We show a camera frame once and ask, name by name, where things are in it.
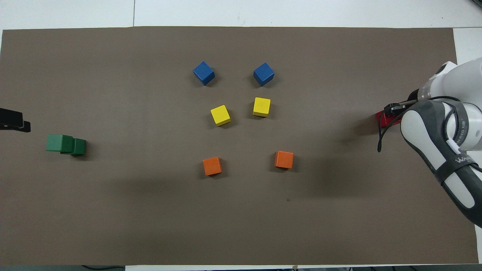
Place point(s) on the orange wooden cube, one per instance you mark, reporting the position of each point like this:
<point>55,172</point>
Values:
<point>284,159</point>
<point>212,166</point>

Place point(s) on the brown paper table mat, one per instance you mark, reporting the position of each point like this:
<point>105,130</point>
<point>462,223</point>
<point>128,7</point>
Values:
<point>150,226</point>

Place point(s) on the yellow wooden cube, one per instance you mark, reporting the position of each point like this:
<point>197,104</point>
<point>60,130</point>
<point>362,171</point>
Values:
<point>261,106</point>
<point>220,114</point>

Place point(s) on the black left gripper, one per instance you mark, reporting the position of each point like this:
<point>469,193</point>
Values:
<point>10,118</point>

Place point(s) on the green wooden cube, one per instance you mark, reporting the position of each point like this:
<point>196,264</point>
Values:
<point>56,143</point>
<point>80,147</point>

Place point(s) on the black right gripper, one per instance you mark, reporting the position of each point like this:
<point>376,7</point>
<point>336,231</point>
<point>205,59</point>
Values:
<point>400,108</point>

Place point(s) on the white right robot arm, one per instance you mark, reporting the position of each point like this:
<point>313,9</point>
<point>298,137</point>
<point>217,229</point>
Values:
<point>463,79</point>

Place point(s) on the blue wooden cube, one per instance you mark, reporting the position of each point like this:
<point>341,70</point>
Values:
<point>203,73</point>
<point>263,74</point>

